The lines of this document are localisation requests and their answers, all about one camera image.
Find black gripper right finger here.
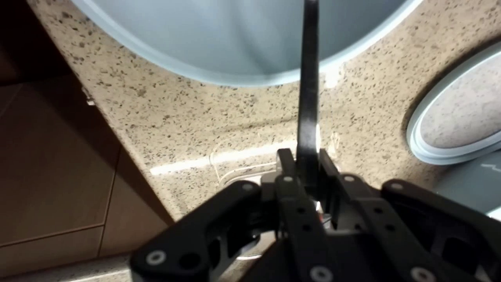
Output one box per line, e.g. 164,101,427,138
315,148,501,282

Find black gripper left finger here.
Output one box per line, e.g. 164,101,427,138
129,148,336,282

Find clear plastic container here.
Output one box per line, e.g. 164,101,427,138
431,148,501,218

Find small light blue bowl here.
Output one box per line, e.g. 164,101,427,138
70,0,427,90

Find light blue round plate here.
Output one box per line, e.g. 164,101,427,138
405,40,501,168

